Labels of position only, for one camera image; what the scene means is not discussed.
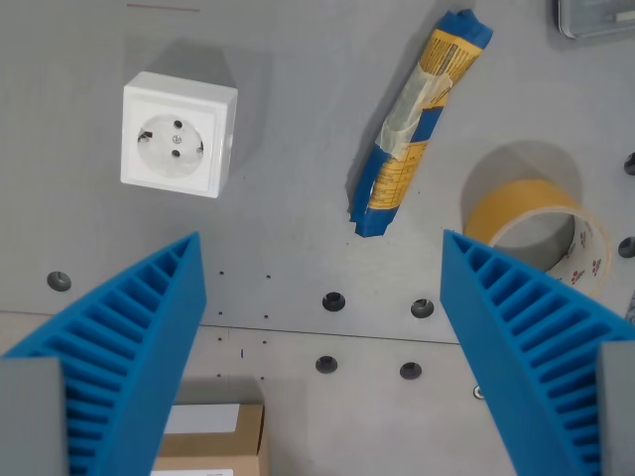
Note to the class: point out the yellow tape roll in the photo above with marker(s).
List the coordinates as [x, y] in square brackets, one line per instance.
[516, 203]

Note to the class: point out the black round hole plug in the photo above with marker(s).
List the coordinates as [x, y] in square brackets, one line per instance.
[627, 246]

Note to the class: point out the blue and yellow bag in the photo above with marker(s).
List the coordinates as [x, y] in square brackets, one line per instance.
[421, 124]

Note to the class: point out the dark patterned object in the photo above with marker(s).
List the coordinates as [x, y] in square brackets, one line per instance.
[631, 308]

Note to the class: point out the small silver screw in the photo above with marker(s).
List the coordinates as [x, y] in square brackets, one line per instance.
[478, 392]

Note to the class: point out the white wall socket box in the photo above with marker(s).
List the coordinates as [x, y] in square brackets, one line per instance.
[173, 139]

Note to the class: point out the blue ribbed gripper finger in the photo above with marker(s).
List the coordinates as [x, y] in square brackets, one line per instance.
[536, 357]
[124, 347]

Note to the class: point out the brown cardboard box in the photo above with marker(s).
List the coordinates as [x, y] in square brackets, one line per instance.
[238, 436]

